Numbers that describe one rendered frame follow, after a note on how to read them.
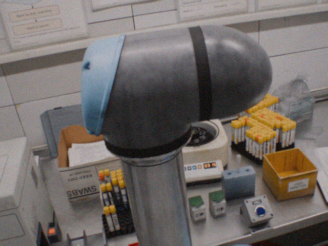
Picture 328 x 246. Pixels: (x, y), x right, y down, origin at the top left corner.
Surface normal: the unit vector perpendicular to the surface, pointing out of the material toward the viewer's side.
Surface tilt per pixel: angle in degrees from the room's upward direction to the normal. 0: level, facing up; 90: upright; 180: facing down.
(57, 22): 94
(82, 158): 1
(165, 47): 33
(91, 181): 91
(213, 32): 19
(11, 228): 90
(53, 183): 0
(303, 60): 90
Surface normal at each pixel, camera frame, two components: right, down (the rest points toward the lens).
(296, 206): -0.11, -0.87
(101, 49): -0.11, -0.64
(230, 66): 0.26, 0.07
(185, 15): 0.24, 0.48
